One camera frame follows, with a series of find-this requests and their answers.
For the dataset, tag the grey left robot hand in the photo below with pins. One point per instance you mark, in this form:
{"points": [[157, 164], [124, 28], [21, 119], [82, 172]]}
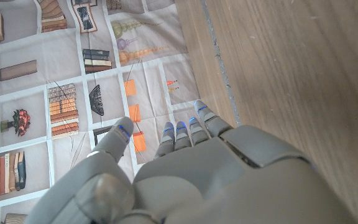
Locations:
{"points": [[197, 186]]}

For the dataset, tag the printed bookshelf backdrop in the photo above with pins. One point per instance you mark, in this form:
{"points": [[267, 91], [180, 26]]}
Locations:
{"points": [[57, 68]]}

